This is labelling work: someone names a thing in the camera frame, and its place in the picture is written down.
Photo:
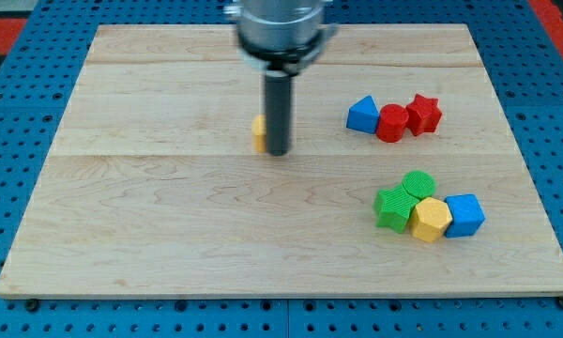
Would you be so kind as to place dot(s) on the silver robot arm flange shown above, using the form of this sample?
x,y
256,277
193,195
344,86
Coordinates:
x,y
280,38

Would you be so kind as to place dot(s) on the blue triangle block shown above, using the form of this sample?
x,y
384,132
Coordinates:
x,y
363,116

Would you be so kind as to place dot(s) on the yellow block behind rod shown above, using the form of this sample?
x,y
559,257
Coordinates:
x,y
258,131

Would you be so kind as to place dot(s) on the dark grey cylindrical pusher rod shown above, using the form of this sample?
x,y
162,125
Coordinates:
x,y
278,112

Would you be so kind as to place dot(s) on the green star block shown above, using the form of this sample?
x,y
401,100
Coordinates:
x,y
393,208

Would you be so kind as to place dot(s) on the light wooden board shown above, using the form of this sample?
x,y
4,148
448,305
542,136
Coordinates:
x,y
151,188

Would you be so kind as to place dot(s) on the red cylinder block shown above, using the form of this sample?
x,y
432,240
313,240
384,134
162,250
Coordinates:
x,y
392,123

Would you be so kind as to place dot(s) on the green cylinder block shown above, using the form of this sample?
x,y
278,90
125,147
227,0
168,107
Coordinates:
x,y
419,184

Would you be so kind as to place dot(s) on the red star block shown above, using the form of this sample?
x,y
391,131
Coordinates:
x,y
424,115

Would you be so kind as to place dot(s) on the yellow hexagon block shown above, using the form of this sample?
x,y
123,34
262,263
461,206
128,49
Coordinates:
x,y
429,219

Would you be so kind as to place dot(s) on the blue cube block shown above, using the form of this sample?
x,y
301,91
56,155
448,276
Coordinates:
x,y
467,215

